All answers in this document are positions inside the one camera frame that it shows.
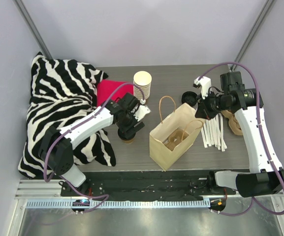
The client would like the brown paper coffee cup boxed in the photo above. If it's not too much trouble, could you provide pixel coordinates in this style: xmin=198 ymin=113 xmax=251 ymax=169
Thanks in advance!
xmin=122 ymin=138 xmax=134 ymax=144

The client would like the brown paper bag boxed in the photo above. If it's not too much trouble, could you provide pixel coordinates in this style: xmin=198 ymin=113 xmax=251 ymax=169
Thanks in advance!
xmin=149 ymin=95 xmax=205 ymax=171

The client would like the brown pulp cup carrier single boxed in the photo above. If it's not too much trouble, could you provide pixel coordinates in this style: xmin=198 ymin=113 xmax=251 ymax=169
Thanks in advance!
xmin=164 ymin=129 xmax=189 ymax=151

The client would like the black plastic cup lid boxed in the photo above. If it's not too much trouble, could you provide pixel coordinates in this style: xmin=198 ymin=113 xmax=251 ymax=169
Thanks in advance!
xmin=118 ymin=129 xmax=136 ymax=141

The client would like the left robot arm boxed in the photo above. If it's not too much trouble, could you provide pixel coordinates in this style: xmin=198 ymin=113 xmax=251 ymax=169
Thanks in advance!
xmin=38 ymin=93 xmax=151 ymax=196

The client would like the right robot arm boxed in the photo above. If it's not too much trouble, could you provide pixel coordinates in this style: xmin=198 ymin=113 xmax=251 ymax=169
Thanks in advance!
xmin=193 ymin=72 xmax=284 ymax=198

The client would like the black spare cup lid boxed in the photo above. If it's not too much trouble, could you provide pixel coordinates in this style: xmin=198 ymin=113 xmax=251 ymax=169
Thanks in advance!
xmin=181 ymin=91 xmax=197 ymax=107

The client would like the white wrapped straw bundle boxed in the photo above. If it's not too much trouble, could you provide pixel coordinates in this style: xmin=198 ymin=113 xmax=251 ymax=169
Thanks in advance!
xmin=201 ymin=114 xmax=227 ymax=152

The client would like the pink folded cloth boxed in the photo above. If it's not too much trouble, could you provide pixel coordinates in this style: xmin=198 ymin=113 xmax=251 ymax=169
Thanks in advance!
xmin=97 ymin=80 xmax=133 ymax=106

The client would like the brown pulp cup carrier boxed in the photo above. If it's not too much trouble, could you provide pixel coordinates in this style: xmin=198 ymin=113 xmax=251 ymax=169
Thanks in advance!
xmin=221 ymin=110 xmax=243 ymax=136

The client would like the stack of brown paper cups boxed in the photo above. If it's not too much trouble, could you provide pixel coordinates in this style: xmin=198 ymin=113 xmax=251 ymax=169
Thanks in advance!
xmin=133 ymin=71 xmax=152 ymax=104

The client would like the zebra print pillow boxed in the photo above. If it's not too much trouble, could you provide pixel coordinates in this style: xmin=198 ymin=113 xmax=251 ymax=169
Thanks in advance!
xmin=18 ymin=52 xmax=108 ymax=179

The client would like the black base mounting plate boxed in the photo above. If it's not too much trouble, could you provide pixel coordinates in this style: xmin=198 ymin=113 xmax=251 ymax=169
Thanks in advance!
xmin=60 ymin=169 xmax=243 ymax=201

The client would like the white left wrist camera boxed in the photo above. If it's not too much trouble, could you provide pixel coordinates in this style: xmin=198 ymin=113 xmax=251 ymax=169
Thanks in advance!
xmin=133 ymin=105 xmax=151 ymax=122

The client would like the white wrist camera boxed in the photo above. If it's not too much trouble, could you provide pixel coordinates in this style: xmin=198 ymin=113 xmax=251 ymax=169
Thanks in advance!
xmin=193 ymin=76 xmax=211 ymax=99
xmin=133 ymin=105 xmax=151 ymax=122

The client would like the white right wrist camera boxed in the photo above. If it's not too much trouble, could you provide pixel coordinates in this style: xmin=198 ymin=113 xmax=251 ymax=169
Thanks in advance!
xmin=193 ymin=76 xmax=211 ymax=99

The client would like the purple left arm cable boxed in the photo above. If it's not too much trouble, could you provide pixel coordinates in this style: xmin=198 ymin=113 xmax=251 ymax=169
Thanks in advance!
xmin=43 ymin=83 xmax=147 ymax=226

